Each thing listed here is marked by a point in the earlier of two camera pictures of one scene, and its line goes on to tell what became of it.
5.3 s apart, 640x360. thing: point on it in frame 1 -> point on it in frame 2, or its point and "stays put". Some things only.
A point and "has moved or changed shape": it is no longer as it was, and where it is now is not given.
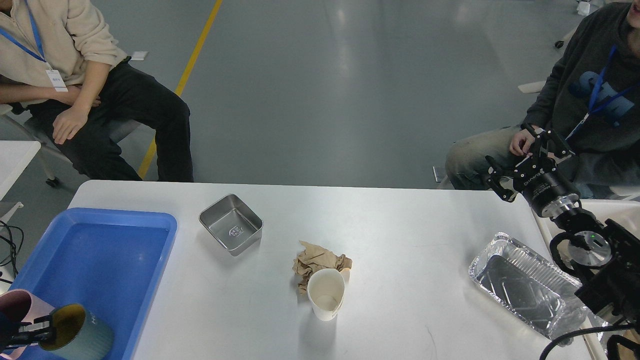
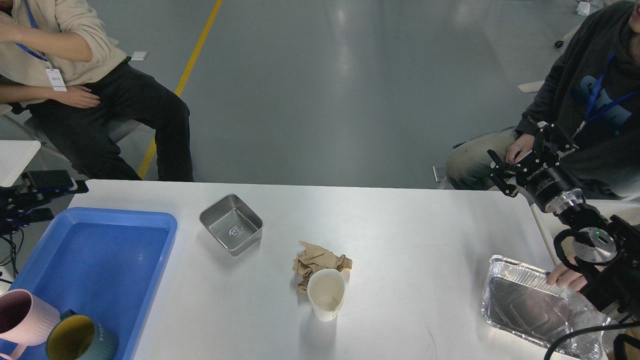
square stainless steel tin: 234,225 stays put
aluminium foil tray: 534,287 has moved or changed shape
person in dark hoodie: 591,98 stays put
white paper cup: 326,287 stays put
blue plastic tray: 111,263 stays put
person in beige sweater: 61,59 stays put
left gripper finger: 38,323 -> 39,187
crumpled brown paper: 312,258 stays put
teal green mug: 79,335 has moved or changed shape
